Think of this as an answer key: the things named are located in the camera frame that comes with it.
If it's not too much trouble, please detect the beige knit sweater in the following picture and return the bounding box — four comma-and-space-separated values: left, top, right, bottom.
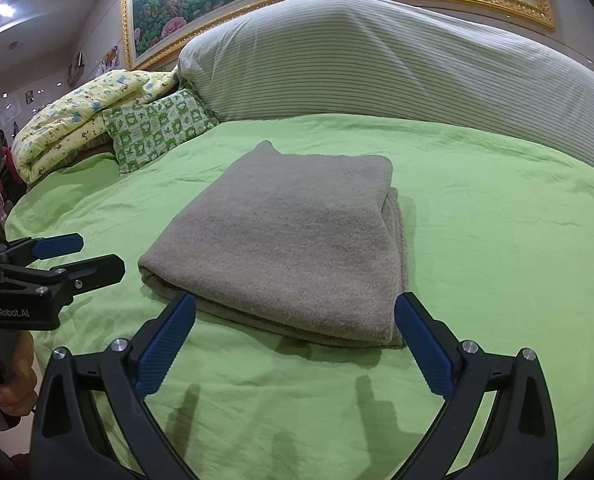
137, 141, 408, 348

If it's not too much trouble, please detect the person left hand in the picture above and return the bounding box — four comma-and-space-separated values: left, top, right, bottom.
0, 330, 38, 417

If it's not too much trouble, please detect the yellow floral quilt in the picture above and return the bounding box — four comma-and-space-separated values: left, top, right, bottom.
12, 70, 178, 185

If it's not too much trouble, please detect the green patterned pillow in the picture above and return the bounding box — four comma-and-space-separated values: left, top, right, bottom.
103, 89, 218, 174

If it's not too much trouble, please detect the striped headboard cover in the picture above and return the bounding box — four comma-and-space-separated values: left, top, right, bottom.
178, 0, 594, 168

